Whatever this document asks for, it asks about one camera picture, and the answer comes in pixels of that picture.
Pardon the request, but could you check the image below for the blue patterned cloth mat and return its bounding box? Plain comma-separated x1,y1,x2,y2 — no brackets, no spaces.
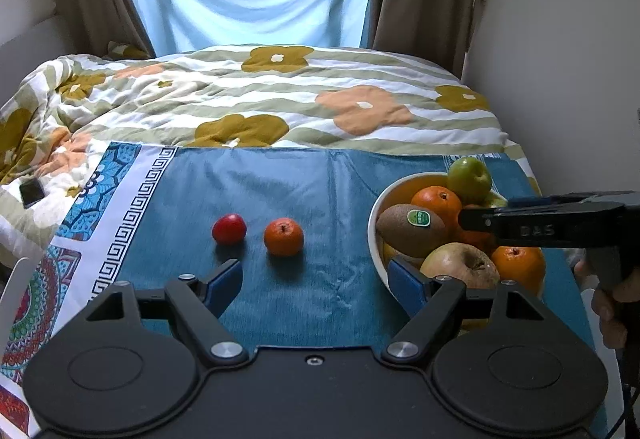
1,142,608,438

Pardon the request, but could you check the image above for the cream yellow fruit bowl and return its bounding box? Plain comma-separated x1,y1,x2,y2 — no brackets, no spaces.
366,172,547,335

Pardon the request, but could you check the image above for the small mandarin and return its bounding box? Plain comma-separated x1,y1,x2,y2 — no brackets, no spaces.
264,217,304,257

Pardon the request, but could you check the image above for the green apple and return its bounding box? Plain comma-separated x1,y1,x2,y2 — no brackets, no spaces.
482,191,509,208
447,156,492,204

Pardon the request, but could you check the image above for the brown kiwi with sticker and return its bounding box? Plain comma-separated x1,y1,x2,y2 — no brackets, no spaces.
375,204,448,258

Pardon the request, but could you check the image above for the grey headboard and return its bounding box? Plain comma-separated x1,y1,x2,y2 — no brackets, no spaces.
0,14,77,104

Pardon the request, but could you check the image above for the floral striped duvet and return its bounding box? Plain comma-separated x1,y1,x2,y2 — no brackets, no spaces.
1,46,528,267

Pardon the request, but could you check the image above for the black smartphone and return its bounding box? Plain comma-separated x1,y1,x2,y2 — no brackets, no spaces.
20,177,46,210

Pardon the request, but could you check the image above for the red tomato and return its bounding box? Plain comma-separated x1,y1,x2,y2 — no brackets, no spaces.
212,214,247,246
456,225,497,256

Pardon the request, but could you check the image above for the brownish wrinkled apple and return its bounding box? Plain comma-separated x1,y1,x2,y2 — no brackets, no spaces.
420,242,500,289

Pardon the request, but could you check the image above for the large orange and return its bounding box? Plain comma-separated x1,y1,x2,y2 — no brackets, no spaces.
491,246,546,296
411,186,462,227

